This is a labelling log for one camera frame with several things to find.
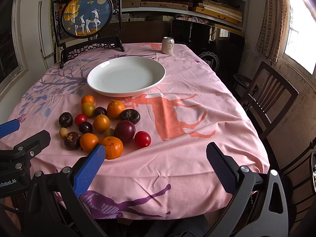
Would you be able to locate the pink printed tablecloth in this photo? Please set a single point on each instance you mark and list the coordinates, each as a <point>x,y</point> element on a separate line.
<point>160,169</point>

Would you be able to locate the tan longan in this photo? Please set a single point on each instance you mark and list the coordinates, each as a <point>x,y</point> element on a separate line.
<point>63,132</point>

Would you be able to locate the large dark red plum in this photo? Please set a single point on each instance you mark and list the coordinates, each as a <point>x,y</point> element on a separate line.
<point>125,131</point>

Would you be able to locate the smooth orange fruit front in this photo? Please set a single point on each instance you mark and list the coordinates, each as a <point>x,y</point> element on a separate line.
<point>88,141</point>

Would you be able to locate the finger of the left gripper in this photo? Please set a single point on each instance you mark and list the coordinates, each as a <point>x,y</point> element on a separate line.
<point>31,146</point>
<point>9,127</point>

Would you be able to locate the red cherry tomato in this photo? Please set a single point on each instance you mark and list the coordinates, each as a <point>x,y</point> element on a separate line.
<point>142,139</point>
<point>79,119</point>

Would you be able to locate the smooth orange kumquat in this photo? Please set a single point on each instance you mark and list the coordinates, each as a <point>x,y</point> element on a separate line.
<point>101,123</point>

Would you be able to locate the small green-brown longan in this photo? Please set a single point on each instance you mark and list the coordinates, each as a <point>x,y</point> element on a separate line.
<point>109,132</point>

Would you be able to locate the large mandarin orange front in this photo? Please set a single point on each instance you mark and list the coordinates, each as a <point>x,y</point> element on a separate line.
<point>113,147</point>

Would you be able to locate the round deer screen ornament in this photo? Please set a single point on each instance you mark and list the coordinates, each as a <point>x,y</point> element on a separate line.
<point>82,25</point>

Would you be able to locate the small mandarin top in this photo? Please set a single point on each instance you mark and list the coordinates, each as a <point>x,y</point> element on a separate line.
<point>87,98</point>

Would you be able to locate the white drink can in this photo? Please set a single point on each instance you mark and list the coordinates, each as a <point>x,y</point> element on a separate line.
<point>167,45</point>

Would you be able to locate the yellow-orange kumquat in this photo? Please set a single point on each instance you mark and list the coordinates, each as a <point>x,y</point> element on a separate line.
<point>88,109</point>

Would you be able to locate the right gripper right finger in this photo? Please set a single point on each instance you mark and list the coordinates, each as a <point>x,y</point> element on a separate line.
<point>225,168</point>

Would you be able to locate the mandarin orange with stem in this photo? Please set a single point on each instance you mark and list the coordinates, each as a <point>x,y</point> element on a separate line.
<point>115,108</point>

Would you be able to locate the dark wooden chair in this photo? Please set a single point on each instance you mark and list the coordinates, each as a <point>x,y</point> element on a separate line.
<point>273,88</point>

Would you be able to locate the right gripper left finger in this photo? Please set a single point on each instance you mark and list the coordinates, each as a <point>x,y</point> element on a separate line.
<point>86,169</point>

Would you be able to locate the striped curtain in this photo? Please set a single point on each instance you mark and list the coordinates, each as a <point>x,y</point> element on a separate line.
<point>272,29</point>

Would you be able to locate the white oval plate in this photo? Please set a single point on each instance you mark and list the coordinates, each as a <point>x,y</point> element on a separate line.
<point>126,76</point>

